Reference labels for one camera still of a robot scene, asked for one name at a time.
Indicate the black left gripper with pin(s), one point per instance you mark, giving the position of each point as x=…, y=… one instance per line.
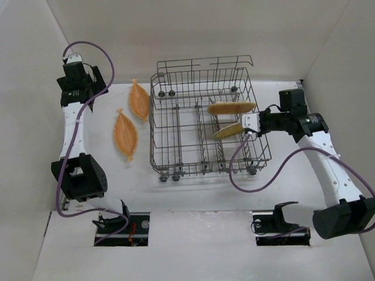
x=95, y=77

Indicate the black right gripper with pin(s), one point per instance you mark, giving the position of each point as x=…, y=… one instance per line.
x=262, y=122

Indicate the round woven plate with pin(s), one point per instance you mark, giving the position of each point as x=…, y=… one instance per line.
x=228, y=131
x=223, y=108

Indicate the fish-shaped woven plate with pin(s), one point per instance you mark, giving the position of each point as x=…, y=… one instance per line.
x=125, y=135
x=139, y=101

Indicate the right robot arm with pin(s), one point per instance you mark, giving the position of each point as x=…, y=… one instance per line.
x=347, y=210

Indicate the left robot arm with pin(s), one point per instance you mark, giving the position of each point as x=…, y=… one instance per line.
x=79, y=176

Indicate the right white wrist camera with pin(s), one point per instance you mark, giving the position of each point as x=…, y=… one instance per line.
x=250, y=122

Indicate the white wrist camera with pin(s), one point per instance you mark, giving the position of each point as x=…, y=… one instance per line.
x=74, y=58
x=250, y=122

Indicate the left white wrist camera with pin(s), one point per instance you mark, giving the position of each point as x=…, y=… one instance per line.
x=74, y=58

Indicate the grey wire dish rack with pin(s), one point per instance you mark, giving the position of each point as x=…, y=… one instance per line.
x=182, y=130

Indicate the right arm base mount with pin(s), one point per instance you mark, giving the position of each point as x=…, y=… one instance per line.
x=272, y=230

